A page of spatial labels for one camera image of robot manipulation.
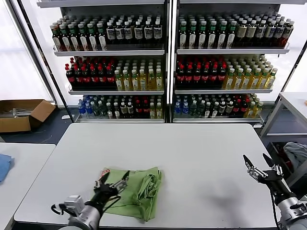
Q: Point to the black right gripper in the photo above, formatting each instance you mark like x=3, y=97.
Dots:
x=275, y=184

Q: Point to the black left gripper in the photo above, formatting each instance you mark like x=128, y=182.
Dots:
x=104, y=191

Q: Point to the light green t-shirt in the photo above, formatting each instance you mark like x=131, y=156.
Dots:
x=148, y=191

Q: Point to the red cloth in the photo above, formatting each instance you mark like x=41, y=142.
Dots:
x=289, y=164

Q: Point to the grey-blue cloth pile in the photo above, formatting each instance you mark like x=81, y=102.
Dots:
x=297, y=151

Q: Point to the yellow juice bottle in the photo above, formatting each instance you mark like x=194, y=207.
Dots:
x=251, y=111
x=153, y=112
x=238, y=81
x=259, y=110
x=152, y=83
x=119, y=83
x=271, y=81
x=160, y=83
x=144, y=83
x=263, y=81
x=159, y=112
x=229, y=81
x=127, y=83
x=246, y=81
x=255, y=81
x=136, y=83

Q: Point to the red-cap cola bottle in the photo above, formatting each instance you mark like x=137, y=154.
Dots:
x=205, y=78
x=237, y=108
x=244, y=108
x=79, y=80
x=71, y=80
x=197, y=78
x=214, y=78
x=138, y=108
x=189, y=78
x=103, y=80
x=111, y=80
x=87, y=80
x=222, y=78
x=95, y=80
x=180, y=78
x=146, y=108

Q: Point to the grey metal shelf board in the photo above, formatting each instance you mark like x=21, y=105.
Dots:
x=229, y=51
x=229, y=2
x=224, y=91
x=121, y=121
x=217, y=120
x=97, y=4
x=109, y=53
x=116, y=92

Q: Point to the white-cap dark drink bottle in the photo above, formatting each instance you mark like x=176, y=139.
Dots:
x=110, y=111
x=230, y=108
x=131, y=110
x=223, y=108
x=208, y=111
x=216, y=111
x=117, y=111
x=124, y=110

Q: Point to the dark green drink bottle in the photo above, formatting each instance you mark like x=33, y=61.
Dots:
x=97, y=111
x=104, y=110
x=201, y=110
x=194, y=110

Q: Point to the white metal side table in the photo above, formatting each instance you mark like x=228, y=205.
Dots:
x=296, y=103

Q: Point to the blue drink bottle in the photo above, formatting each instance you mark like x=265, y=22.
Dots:
x=81, y=109
x=178, y=109
x=186, y=109
x=89, y=110

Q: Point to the white paper scrap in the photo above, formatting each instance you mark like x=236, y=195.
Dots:
x=66, y=117

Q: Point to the blue folded cloth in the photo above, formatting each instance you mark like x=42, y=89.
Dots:
x=4, y=166

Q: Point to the brown cardboard box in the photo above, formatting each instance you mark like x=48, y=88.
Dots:
x=14, y=124

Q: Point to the clear plastic packaging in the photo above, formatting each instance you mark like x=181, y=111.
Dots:
x=16, y=112

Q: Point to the green-cap dark tea bottle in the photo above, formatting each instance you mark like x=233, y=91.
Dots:
x=231, y=38
x=221, y=38
x=93, y=41
x=202, y=38
x=84, y=41
x=212, y=38
x=182, y=38
x=57, y=41
x=192, y=38
x=102, y=41
x=74, y=41
x=66, y=41

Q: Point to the white-cap blue-label bottle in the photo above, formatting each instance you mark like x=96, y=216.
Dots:
x=128, y=33
x=279, y=32
x=148, y=32
x=158, y=32
x=288, y=32
x=261, y=32
x=111, y=33
x=138, y=33
x=270, y=32
x=120, y=33

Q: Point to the white-cap beige-label bottle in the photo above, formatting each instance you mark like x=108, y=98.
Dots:
x=241, y=32
x=251, y=32

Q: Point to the grey metal shelving unit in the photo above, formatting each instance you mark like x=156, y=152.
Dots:
x=109, y=11
x=229, y=9

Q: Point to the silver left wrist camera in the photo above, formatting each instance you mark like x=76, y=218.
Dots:
x=73, y=202

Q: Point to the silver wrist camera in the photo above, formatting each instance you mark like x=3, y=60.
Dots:
x=73, y=202
x=302, y=206

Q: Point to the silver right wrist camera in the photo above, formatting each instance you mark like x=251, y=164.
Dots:
x=302, y=206

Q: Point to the black metal frame post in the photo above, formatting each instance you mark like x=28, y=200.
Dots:
x=53, y=80

